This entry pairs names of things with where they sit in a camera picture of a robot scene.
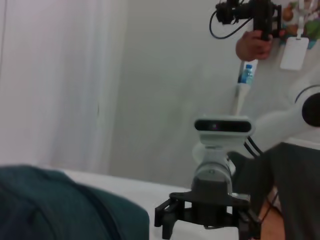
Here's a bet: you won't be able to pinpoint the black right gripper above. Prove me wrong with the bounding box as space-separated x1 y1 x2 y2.
153 190 263 240

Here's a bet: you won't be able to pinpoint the dark teal insulated lunch bag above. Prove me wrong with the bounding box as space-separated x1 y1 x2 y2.
0 164 151 240

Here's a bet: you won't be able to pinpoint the black handheld camera rig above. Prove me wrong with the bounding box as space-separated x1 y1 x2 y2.
208 0 284 42

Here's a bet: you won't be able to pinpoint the person's bare hand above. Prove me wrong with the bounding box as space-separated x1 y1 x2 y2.
235 28 286 61

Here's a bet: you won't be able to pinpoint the grey trousers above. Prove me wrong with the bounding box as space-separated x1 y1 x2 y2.
231 141 320 240

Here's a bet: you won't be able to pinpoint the white shirt with colourful print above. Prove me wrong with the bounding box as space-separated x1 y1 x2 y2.
249 0 320 97

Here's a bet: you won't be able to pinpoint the black wrist camera cables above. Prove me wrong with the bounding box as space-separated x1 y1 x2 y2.
245 135 264 158

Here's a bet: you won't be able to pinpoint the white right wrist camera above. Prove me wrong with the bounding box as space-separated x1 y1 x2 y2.
193 114 257 151

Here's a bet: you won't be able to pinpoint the white ID badge with lanyard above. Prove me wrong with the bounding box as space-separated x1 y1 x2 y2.
279 0 310 71

